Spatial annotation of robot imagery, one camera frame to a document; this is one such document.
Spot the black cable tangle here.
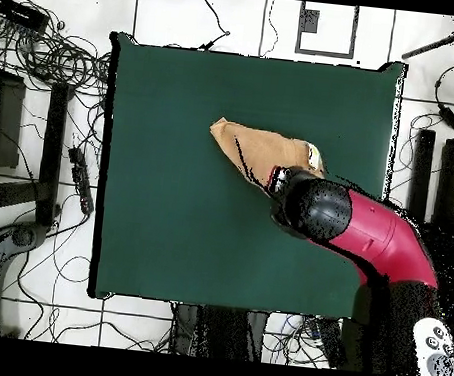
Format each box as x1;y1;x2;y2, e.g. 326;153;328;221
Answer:
0;0;119;100

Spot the dark tripod base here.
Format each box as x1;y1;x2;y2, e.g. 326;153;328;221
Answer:
0;217;51;340

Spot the tan terry towel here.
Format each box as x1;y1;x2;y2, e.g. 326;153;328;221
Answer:
203;115;331;203

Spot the black power adapter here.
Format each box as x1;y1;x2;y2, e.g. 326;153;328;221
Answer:
435;103;454;130

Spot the black robot pedestal stand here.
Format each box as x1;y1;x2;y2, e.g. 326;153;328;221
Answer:
168;301;270;364

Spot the black metal frame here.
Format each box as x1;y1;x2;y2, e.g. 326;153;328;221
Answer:
0;43;79;232
404;126;454;241

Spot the black tripod pole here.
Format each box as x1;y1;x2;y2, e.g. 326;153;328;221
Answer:
400;10;454;66

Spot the thin black cable with plug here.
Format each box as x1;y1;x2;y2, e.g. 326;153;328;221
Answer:
192;0;235;53

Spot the dark green table cloth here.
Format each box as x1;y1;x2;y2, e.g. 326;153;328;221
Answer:
83;30;409;329

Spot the black network switch box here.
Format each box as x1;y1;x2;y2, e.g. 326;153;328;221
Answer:
0;0;53;35

